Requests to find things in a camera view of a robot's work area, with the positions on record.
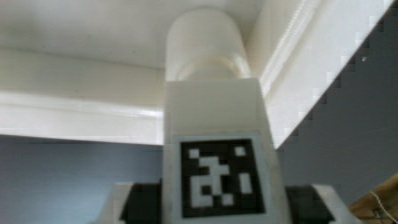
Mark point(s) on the white square table top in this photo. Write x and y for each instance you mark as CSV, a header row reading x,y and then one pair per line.
x,y
82,61

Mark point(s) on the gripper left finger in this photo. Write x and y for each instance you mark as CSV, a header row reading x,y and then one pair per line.
x,y
132,205

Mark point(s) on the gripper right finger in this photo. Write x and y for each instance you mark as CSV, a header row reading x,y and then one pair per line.
x,y
317,206

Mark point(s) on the white table leg with tag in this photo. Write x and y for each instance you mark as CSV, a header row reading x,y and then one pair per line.
x,y
223,186

